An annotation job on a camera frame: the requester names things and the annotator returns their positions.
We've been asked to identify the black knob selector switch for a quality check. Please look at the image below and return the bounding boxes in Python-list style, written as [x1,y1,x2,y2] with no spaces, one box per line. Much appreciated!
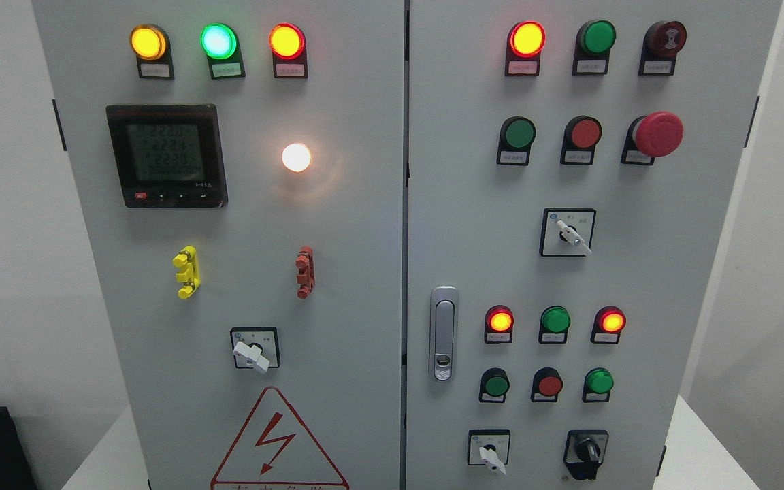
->
[563,430,609,480]

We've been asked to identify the red terminal connector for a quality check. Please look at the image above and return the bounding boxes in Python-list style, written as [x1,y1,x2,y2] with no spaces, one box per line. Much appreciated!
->
[295,246,316,299]

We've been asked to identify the white lit indicator light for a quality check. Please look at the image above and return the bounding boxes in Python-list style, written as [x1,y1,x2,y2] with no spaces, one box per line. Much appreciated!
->
[281,142,313,173]

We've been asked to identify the red indicator light lower left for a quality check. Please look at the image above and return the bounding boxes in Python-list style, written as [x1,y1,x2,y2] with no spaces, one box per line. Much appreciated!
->
[483,305,515,344]

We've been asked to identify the green push button upper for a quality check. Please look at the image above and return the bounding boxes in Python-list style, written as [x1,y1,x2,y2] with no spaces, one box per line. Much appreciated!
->
[497,116,536,165]

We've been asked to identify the green push button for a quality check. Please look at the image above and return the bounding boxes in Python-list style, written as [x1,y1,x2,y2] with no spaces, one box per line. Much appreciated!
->
[478,367,510,404]
[582,367,614,404]
[497,116,536,165]

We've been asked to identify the green push button lower left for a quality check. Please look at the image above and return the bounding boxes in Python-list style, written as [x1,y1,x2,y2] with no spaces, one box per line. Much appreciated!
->
[478,367,510,404]

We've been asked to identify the grey left cabinet door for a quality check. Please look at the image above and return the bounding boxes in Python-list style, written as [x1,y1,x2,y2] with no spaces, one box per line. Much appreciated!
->
[32,1,405,489]

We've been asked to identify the grey cabinet door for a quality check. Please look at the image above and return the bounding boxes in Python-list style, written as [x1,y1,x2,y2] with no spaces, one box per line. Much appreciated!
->
[404,1,782,489]
[32,1,405,489]

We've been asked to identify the green indicator light lower middle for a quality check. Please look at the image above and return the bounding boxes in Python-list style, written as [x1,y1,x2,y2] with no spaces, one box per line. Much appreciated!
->
[538,305,570,344]

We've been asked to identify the grey right cabinet door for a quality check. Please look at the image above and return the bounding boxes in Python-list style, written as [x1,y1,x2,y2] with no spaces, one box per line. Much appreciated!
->
[404,1,782,489]

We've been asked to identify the yellow terminal connector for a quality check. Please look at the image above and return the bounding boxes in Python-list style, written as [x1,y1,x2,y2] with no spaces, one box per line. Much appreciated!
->
[171,246,200,300]

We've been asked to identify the red push button lower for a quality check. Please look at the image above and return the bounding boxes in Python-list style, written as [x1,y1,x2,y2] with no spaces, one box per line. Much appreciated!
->
[531,367,564,403]

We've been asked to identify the red push button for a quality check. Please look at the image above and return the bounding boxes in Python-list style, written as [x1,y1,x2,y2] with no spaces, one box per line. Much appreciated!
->
[531,367,564,403]
[559,115,602,165]

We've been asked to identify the red push button upper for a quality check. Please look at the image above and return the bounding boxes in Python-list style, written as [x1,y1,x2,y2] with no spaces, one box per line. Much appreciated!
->
[559,115,602,165]

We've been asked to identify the red indicator light left door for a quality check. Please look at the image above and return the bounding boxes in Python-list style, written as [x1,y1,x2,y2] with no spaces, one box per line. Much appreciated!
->
[269,24,308,80]

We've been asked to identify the red indicator light lower right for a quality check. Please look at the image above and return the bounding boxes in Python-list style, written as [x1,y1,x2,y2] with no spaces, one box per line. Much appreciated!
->
[590,305,627,344]

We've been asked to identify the black digital power meter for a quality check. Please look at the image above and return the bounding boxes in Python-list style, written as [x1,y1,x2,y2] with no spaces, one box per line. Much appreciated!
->
[106,103,228,208]

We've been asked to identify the red high voltage warning sign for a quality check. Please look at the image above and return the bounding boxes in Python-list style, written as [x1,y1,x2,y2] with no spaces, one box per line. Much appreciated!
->
[210,387,350,489]

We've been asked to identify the red indicator light top right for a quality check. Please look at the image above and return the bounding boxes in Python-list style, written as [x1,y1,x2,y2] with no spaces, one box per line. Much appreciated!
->
[504,20,546,77]

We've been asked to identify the green push button lower right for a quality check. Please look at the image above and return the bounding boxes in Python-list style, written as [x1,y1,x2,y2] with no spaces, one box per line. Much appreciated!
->
[582,367,614,404]

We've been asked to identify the lit green indicator light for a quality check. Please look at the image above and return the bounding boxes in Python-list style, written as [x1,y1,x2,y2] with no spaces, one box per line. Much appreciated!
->
[200,24,246,80]

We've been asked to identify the green indicator light top right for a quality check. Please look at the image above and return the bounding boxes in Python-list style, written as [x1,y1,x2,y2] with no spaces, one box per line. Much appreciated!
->
[572,20,617,76]

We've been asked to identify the red emergency stop button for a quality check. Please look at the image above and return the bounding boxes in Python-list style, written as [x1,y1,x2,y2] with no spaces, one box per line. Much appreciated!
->
[620,111,684,165]

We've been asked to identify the yellow indicator light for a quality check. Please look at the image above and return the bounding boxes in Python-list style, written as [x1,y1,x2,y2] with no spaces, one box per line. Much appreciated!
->
[130,24,174,80]

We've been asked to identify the dark red buzzer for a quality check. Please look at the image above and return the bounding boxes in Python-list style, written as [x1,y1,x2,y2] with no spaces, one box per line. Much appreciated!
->
[638,21,687,76]

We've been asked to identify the silver door lock handle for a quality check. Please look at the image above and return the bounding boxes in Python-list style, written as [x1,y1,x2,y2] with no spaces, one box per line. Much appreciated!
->
[429,285,459,382]

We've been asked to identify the white selector switch left door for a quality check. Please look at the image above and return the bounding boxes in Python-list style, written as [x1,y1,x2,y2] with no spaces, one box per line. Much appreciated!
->
[229,326,280,374]

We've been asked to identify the white selector switch upper right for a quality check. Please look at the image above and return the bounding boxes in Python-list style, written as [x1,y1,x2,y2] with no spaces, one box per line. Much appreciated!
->
[539,208,597,257]

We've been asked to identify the white selector switch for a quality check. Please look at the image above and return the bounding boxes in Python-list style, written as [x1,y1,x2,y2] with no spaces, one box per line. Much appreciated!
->
[539,208,597,257]
[467,430,511,476]

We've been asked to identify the white selector switch bottom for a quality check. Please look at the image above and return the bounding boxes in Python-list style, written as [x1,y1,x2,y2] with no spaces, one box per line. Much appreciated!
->
[467,430,511,476]

